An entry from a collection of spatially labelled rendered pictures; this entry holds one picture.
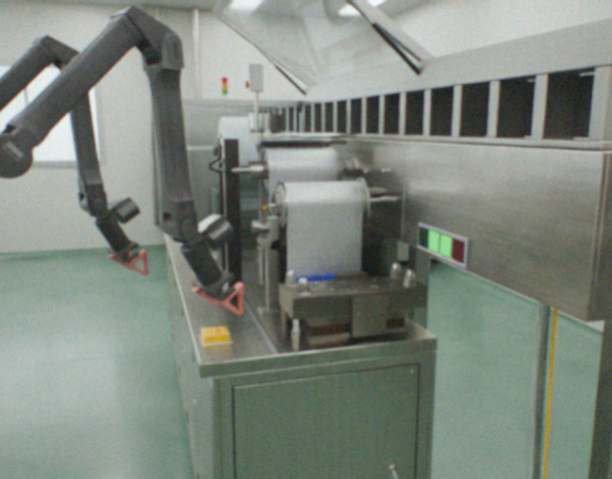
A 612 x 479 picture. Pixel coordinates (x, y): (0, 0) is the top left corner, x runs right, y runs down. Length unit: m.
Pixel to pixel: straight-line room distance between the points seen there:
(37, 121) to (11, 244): 6.31
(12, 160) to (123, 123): 6.08
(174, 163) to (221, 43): 6.08
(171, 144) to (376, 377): 0.84
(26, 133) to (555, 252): 0.98
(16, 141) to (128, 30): 0.31
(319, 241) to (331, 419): 0.51
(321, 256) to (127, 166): 5.60
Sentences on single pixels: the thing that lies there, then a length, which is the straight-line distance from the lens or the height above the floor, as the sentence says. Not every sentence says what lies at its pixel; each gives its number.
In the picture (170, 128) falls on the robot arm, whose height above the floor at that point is 1.48.
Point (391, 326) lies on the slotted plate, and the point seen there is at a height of 0.92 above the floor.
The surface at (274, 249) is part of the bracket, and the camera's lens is 1.79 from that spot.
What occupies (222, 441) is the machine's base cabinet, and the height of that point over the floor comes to 0.68.
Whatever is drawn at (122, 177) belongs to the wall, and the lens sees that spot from 7.22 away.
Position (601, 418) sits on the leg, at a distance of 1.41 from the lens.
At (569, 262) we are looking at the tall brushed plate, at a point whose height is 1.24.
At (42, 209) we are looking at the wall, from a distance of 7.33.
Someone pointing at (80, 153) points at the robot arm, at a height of 1.41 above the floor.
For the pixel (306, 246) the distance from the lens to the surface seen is 1.73.
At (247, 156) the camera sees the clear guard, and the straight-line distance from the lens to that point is 2.71.
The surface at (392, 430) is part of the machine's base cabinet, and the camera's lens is 1.74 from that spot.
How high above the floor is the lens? 1.48
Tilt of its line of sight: 11 degrees down
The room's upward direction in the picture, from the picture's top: straight up
